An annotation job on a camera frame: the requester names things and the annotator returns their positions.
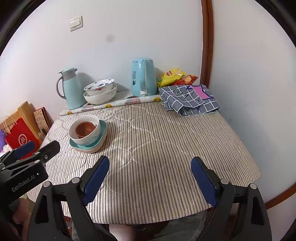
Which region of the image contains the white wall switch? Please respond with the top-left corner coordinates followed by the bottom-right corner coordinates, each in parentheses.
top-left (69, 16), bottom-right (83, 32)

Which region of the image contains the grey checked cloth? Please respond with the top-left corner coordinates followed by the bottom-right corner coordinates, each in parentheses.
top-left (159, 84), bottom-right (221, 117)

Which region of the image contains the red paper bag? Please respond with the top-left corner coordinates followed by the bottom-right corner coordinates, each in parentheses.
top-left (5, 118), bottom-right (40, 159)

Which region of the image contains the person's left hand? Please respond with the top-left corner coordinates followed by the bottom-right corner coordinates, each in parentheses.
top-left (12, 198), bottom-right (31, 240)

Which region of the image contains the rolled fruit pattern mat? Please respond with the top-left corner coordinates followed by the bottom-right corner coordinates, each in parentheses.
top-left (59, 94), bottom-right (162, 116)

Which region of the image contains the yellow chips bag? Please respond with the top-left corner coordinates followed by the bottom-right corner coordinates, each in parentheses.
top-left (157, 68), bottom-right (186, 88)

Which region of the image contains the brown cardboard box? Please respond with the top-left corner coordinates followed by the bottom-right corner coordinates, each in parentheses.
top-left (1, 101), bottom-right (43, 144)

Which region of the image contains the brown wooden door frame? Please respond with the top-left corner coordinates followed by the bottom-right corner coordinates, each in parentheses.
top-left (200, 0), bottom-right (214, 87)

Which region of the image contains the light blue electric kettle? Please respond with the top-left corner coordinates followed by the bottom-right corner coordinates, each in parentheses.
top-left (131, 58), bottom-right (158, 97)

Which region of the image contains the light blue thermos jug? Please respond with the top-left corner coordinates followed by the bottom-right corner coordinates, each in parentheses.
top-left (56, 68), bottom-right (86, 110)

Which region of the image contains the red chips bag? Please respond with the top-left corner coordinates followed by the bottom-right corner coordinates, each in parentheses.
top-left (173, 74), bottom-right (198, 85)

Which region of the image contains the white large bowl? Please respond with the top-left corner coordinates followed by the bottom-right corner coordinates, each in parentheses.
top-left (83, 84), bottom-right (117, 105)

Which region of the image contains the brown small cup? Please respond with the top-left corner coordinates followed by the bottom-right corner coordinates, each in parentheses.
top-left (75, 121), bottom-right (95, 138)

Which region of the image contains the blue square plate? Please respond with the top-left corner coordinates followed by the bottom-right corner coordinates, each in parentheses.
top-left (69, 119), bottom-right (108, 150)

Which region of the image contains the white ceramic bowl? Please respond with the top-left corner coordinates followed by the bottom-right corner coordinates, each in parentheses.
top-left (68, 115), bottom-right (100, 146)

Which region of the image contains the green square plate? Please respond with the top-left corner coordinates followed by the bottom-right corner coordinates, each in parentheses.
top-left (69, 136), bottom-right (106, 154)

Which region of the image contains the blue patterned porcelain bowl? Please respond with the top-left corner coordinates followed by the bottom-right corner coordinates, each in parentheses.
top-left (84, 78), bottom-right (114, 96)

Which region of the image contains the striped quilted table cover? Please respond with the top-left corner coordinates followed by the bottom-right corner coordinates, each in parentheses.
top-left (43, 102), bottom-right (260, 225)

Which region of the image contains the patterned gift box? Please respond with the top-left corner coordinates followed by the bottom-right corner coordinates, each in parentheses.
top-left (33, 107), bottom-right (53, 135)

